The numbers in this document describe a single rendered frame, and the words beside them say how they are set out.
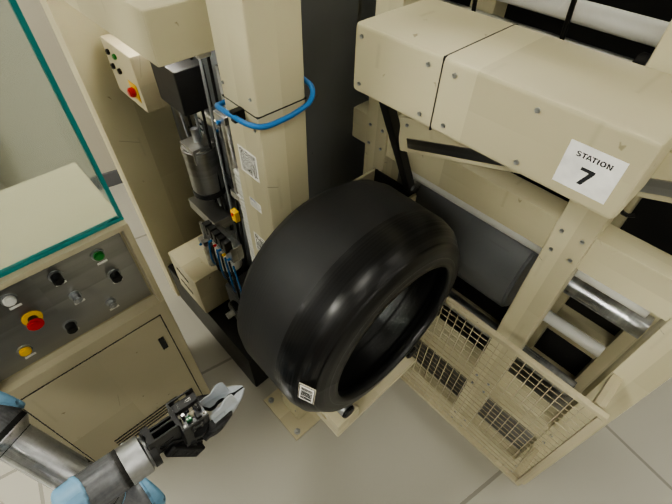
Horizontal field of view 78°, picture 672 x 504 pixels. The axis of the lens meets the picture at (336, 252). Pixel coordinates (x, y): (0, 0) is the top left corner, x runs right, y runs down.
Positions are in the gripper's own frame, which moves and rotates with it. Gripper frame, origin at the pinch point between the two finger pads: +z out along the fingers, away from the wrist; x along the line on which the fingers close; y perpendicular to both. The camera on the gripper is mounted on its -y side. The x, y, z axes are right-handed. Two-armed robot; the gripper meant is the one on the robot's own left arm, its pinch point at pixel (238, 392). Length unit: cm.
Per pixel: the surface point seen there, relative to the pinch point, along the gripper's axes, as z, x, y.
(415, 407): 92, -10, -112
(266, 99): 27, 25, 50
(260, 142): 25, 26, 41
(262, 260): 16.0, 12.7, 21.0
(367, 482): 50, -17, -117
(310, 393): 10.5, -11.5, 3.6
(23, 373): -36, 64, -37
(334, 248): 25.2, 0.4, 28.6
